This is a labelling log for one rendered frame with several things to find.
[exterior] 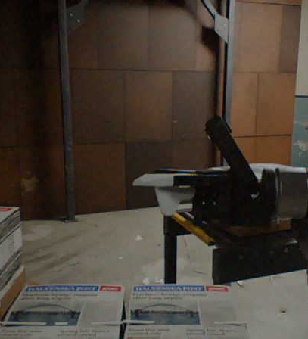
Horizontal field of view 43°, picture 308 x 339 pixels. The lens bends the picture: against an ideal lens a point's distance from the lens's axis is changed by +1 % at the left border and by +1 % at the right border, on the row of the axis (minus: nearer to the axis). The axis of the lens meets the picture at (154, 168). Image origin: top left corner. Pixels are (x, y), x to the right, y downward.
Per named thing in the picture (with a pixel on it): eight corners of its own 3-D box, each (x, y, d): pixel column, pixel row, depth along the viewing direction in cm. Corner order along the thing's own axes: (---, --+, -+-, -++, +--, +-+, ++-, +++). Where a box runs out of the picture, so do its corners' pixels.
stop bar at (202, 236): (207, 247, 146) (207, 241, 146) (165, 213, 186) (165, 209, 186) (215, 245, 147) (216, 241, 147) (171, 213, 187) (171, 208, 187)
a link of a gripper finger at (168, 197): (141, 220, 52) (199, 216, 56) (142, 175, 52) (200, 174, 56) (132, 216, 55) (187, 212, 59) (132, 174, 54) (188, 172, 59)
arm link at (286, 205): (309, 169, 54) (297, 166, 63) (275, 168, 55) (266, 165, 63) (307, 222, 55) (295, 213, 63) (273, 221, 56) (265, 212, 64)
